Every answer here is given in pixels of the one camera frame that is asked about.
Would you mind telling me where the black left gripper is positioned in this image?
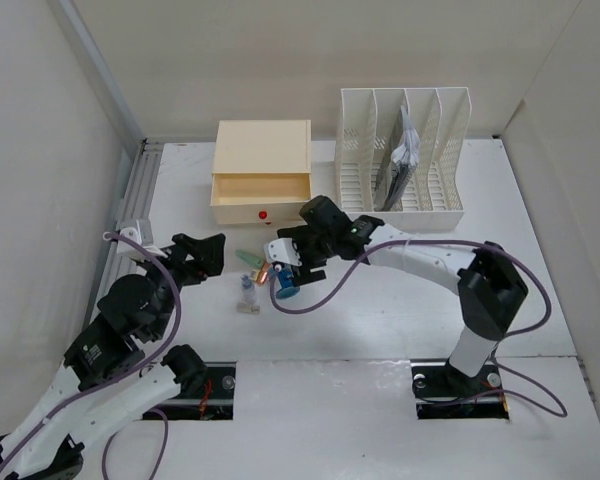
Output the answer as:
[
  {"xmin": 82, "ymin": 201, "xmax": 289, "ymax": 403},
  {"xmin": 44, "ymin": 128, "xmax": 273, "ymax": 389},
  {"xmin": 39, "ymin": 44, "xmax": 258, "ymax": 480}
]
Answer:
[{"xmin": 139, "ymin": 233, "xmax": 225, "ymax": 340}]

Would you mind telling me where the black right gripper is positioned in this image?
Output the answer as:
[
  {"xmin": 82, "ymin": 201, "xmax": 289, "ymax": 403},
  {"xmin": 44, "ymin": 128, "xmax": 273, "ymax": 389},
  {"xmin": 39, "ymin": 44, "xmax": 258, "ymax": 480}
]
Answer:
[{"xmin": 277, "ymin": 225, "xmax": 336, "ymax": 287}]

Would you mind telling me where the blue plastic jar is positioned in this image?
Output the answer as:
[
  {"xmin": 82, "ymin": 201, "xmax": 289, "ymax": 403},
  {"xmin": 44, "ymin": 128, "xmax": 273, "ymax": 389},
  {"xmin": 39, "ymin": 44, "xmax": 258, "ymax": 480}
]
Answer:
[{"xmin": 273, "ymin": 266, "xmax": 300, "ymax": 300}]

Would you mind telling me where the small blue cap bottle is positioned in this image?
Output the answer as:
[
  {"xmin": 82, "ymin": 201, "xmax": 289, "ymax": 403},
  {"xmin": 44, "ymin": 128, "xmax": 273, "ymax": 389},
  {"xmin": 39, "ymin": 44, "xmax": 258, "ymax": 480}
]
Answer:
[{"xmin": 241, "ymin": 274, "xmax": 257, "ymax": 306}]

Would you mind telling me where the grey setup guide booklet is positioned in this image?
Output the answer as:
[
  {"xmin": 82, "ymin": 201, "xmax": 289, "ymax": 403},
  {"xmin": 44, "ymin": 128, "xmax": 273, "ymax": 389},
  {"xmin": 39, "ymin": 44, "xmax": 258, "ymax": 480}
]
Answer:
[{"xmin": 373, "ymin": 106, "xmax": 420, "ymax": 211}]

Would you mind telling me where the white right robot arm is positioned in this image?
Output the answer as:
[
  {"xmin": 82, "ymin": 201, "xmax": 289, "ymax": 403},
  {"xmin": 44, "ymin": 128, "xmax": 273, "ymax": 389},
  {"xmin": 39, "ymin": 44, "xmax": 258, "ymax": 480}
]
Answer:
[{"xmin": 264, "ymin": 195, "xmax": 528, "ymax": 394}]

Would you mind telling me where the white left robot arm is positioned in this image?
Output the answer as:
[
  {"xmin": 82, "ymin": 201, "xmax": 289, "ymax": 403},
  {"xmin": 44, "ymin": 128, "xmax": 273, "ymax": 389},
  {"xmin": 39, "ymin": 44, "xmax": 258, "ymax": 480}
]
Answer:
[{"xmin": 0, "ymin": 232, "xmax": 226, "ymax": 479}]

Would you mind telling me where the orange highlighter pen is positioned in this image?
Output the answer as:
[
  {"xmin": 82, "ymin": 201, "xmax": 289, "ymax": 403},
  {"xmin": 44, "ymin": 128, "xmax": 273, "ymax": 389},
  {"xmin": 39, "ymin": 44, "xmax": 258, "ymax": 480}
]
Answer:
[{"xmin": 256, "ymin": 262, "xmax": 271, "ymax": 286}]

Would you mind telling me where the green highlighter pen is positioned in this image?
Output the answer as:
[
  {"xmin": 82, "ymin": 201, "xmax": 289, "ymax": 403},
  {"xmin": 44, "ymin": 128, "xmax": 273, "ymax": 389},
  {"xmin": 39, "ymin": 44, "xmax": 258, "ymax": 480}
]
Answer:
[{"xmin": 235, "ymin": 249, "xmax": 265, "ymax": 269}]

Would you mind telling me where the small beige eraser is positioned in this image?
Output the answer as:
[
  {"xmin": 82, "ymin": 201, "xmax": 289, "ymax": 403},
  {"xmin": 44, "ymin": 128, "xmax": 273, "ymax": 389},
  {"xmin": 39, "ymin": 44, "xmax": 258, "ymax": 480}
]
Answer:
[{"xmin": 236, "ymin": 303, "xmax": 260, "ymax": 315}]

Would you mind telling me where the cream wooden drawer cabinet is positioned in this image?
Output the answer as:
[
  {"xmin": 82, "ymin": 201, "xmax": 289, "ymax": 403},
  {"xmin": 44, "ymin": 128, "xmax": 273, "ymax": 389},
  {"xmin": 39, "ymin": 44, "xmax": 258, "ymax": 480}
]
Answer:
[{"xmin": 210, "ymin": 120, "xmax": 312, "ymax": 225}]

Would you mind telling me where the white perforated file organizer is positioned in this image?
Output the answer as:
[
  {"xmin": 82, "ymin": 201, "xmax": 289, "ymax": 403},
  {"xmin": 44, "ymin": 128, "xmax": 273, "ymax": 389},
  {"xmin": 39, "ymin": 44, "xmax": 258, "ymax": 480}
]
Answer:
[{"xmin": 335, "ymin": 87, "xmax": 472, "ymax": 232}]

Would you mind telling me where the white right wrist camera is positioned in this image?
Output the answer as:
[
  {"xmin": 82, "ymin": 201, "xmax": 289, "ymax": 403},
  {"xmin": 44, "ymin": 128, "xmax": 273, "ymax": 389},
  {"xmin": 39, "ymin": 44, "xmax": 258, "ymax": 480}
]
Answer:
[{"xmin": 264, "ymin": 238, "xmax": 302, "ymax": 267}]

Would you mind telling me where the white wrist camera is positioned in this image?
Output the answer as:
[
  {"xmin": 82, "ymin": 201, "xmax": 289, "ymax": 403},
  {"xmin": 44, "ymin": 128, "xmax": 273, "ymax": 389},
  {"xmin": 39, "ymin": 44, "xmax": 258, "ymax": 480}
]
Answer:
[
  {"xmin": 264, "ymin": 238, "xmax": 302, "ymax": 267},
  {"xmin": 116, "ymin": 218, "xmax": 153, "ymax": 247}
]

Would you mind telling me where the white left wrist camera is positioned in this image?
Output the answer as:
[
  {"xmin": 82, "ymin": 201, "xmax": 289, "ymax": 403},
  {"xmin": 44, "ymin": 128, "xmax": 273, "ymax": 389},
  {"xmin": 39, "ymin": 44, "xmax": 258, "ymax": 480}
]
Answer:
[{"xmin": 116, "ymin": 218, "xmax": 153, "ymax": 247}]

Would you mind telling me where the aluminium rail frame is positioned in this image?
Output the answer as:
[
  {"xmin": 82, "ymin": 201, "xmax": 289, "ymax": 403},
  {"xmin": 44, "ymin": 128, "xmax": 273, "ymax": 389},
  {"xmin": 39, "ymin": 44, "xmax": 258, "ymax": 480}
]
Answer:
[{"xmin": 41, "ymin": 1, "xmax": 155, "ymax": 329}]

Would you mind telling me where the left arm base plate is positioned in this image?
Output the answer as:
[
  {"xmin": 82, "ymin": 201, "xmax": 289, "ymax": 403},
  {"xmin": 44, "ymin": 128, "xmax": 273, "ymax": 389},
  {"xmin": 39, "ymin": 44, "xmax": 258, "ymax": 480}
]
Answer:
[{"xmin": 155, "ymin": 363, "xmax": 236, "ymax": 421}]

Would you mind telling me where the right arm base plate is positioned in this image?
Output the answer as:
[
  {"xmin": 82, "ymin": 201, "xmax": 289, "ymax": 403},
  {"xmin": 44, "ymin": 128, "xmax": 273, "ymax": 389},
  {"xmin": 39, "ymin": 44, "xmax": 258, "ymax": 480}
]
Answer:
[{"xmin": 411, "ymin": 360, "xmax": 509, "ymax": 420}]

